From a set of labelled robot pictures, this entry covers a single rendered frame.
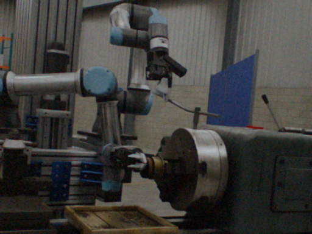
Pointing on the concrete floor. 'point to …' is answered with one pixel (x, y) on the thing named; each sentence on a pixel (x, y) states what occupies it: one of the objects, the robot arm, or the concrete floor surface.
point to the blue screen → (233, 93)
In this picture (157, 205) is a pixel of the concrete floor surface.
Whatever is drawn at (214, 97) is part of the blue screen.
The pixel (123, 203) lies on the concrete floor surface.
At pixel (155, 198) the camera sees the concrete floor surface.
